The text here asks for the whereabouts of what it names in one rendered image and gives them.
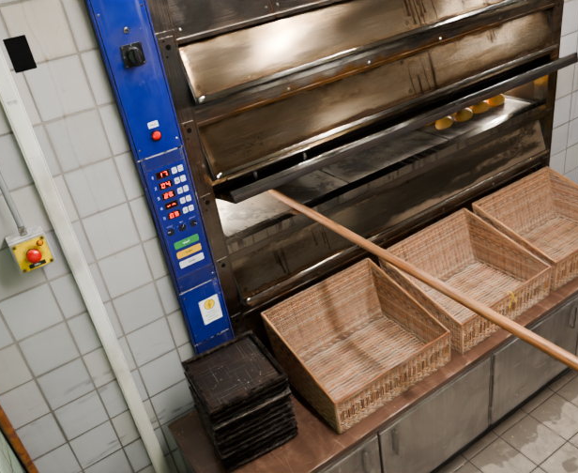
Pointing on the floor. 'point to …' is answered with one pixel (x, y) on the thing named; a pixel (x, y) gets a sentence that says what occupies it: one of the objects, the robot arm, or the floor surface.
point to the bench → (431, 399)
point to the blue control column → (143, 102)
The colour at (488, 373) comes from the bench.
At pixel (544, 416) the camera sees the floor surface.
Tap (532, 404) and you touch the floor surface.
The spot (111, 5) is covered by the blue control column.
